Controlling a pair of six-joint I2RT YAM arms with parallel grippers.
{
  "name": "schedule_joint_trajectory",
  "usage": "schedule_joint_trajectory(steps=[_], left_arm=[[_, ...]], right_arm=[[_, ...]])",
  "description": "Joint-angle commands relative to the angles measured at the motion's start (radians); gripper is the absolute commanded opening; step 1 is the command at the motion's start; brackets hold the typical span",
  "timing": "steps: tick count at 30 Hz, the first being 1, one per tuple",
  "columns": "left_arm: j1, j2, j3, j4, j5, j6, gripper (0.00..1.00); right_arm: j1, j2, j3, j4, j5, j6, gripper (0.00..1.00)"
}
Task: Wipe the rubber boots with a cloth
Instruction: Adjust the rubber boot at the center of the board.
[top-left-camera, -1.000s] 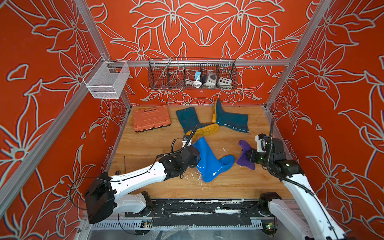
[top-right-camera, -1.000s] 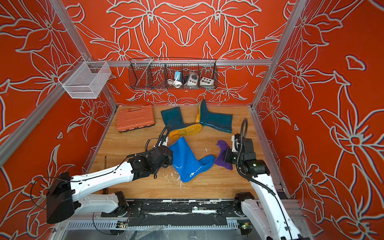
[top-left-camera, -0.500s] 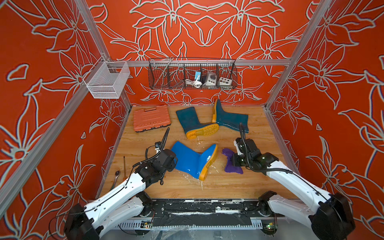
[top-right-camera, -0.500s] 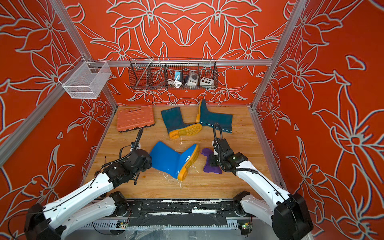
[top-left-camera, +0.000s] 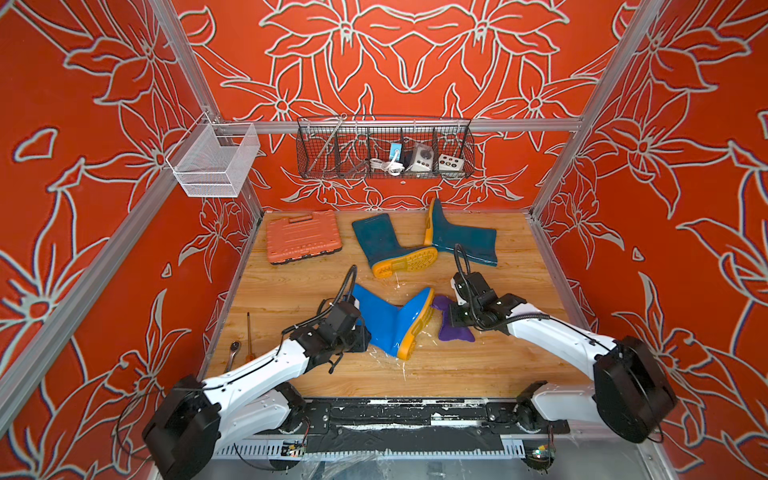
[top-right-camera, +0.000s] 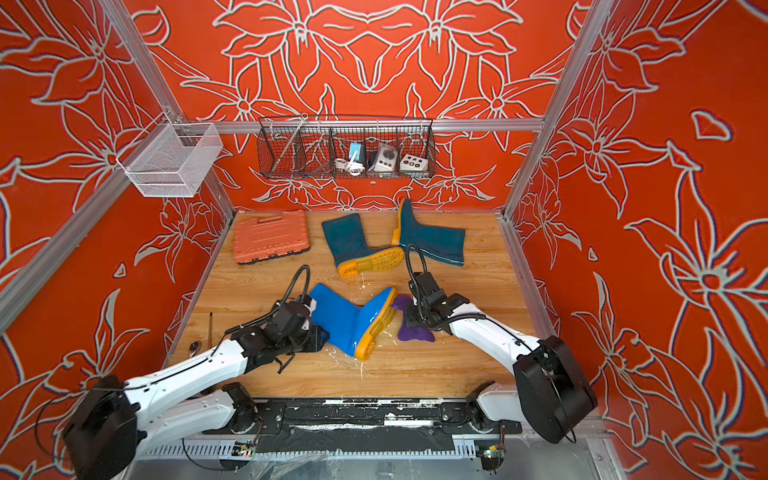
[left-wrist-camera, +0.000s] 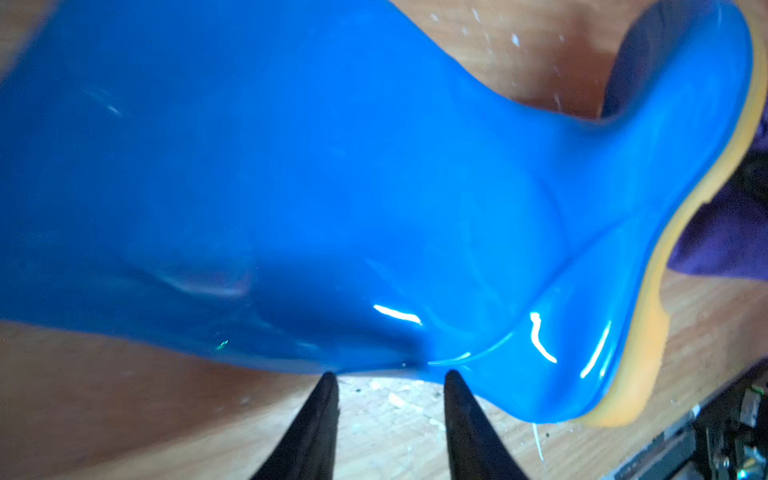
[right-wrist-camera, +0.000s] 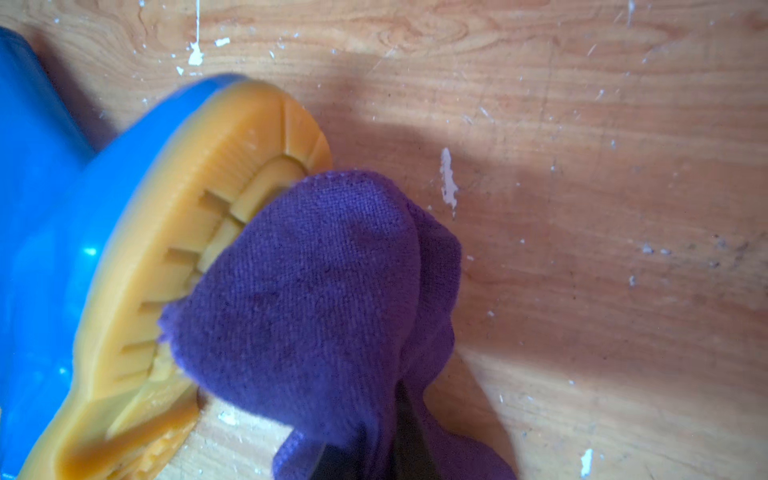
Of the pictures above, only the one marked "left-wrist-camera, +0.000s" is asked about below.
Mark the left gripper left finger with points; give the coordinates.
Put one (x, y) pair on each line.
(307, 449)

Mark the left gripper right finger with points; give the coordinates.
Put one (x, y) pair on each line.
(475, 450)

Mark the bright blue rubber boot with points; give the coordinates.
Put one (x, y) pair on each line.
(313, 186)

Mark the purple cloth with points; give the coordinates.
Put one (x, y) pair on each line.
(727, 237)

